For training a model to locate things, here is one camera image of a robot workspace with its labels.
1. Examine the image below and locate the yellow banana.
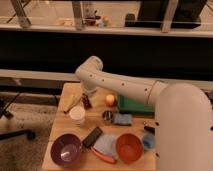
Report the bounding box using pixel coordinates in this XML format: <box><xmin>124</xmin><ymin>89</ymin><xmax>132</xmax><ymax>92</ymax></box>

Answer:
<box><xmin>63</xmin><ymin>95</ymin><xmax>81</xmax><ymax>113</ymax></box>

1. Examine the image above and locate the white paper cup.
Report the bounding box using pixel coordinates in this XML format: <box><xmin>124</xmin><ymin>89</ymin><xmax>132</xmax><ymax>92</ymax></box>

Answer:
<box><xmin>69</xmin><ymin>106</ymin><xmax>85</xmax><ymax>125</ymax></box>

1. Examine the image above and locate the orange plastic bowl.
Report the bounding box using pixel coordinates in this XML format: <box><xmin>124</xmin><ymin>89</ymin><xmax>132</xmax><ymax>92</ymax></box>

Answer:
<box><xmin>116</xmin><ymin>133</ymin><xmax>143</xmax><ymax>163</ymax></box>

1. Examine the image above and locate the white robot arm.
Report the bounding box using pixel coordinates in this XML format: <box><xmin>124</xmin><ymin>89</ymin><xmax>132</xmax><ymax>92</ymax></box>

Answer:
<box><xmin>75</xmin><ymin>56</ymin><xmax>213</xmax><ymax>171</ymax></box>

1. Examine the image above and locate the black handled tool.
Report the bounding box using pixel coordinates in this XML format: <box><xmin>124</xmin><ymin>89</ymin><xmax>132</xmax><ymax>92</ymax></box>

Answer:
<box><xmin>144</xmin><ymin>126</ymin><xmax>155</xmax><ymax>134</ymax></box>

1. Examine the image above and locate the black rectangular remote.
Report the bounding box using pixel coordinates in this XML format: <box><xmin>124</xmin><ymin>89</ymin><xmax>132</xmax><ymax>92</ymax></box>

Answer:
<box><xmin>82</xmin><ymin>127</ymin><xmax>103</xmax><ymax>148</ymax></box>

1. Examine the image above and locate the green plastic tray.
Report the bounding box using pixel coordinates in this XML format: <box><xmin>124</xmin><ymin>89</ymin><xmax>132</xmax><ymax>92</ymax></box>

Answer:
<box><xmin>117</xmin><ymin>95</ymin><xmax>154</xmax><ymax>115</ymax></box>

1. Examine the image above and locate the small blue cup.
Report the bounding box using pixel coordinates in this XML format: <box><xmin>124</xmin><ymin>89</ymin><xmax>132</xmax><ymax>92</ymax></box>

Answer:
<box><xmin>142</xmin><ymin>134</ymin><xmax>155</xmax><ymax>150</ymax></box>

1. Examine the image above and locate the light blue cloth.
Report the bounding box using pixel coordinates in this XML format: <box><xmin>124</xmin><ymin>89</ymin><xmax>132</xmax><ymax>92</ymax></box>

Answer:
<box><xmin>93</xmin><ymin>134</ymin><xmax>118</xmax><ymax>159</ymax></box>

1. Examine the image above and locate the blue sponge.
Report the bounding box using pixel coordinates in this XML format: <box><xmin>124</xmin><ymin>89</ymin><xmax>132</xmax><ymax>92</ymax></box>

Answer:
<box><xmin>113</xmin><ymin>113</ymin><xmax>132</xmax><ymax>126</ymax></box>

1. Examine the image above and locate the orange carrot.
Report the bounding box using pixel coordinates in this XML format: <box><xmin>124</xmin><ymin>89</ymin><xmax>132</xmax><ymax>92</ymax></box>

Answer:
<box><xmin>91</xmin><ymin>147</ymin><xmax>116</xmax><ymax>164</ymax></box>

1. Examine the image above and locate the black chair base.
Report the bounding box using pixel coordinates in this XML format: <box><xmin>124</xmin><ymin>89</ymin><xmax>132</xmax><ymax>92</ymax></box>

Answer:
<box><xmin>0</xmin><ymin>94</ymin><xmax>36</xmax><ymax>141</ymax></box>

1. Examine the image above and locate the orange round fruit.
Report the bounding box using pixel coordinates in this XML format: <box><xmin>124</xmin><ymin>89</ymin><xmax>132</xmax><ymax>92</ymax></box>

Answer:
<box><xmin>105</xmin><ymin>94</ymin><xmax>116</xmax><ymax>107</ymax></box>

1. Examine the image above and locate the dark purple grape bunch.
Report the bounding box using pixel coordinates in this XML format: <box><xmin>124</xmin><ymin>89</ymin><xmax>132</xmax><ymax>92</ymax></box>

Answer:
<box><xmin>82</xmin><ymin>94</ymin><xmax>92</xmax><ymax>109</ymax></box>

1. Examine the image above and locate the purple plastic bowl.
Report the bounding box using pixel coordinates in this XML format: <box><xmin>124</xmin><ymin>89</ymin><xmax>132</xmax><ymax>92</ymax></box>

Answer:
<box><xmin>50</xmin><ymin>134</ymin><xmax>82</xmax><ymax>167</ymax></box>

